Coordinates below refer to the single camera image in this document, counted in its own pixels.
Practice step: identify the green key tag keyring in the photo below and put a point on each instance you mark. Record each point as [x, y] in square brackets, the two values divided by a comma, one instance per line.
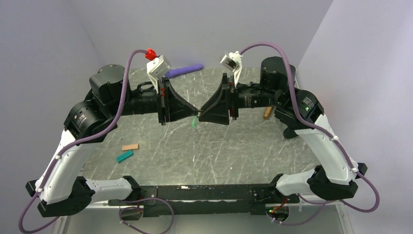
[195, 120]

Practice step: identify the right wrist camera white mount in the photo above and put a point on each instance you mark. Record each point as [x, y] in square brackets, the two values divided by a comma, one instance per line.
[233, 62]

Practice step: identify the teal wooden block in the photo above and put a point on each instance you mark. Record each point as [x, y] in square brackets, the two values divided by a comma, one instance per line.
[124, 156]

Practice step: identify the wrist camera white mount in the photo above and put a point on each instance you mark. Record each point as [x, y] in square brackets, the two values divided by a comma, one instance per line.
[233, 62]
[157, 67]

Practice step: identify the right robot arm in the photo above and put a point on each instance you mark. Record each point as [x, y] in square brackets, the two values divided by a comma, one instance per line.
[302, 113]

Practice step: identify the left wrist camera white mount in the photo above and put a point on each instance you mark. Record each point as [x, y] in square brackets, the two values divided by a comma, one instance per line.
[157, 67]

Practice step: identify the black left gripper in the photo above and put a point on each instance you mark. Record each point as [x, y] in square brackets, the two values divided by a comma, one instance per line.
[171, 105]

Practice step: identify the tan wooden block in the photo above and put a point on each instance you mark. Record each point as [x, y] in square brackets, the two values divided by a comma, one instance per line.
[130, 147]

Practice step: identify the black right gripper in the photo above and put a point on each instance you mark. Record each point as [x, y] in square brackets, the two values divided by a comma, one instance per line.
[216, 109]

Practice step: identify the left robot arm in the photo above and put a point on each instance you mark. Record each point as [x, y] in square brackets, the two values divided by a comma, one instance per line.
[62, 190]

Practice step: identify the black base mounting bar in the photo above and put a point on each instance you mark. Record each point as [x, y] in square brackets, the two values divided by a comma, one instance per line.
[211, 199]

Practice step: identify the purple flashlight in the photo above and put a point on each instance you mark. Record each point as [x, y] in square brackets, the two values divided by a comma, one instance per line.
[184, 70]

